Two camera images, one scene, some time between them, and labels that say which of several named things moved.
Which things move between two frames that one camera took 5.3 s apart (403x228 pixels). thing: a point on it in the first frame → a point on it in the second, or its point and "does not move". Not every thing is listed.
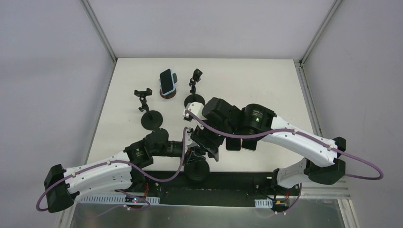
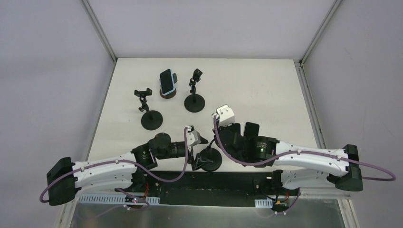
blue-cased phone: x=167 y=83 does not move
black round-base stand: x=150 y=120 does not move
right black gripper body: x=209 y=146 → x=225 y=132
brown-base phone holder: x=172 y=94 does not move
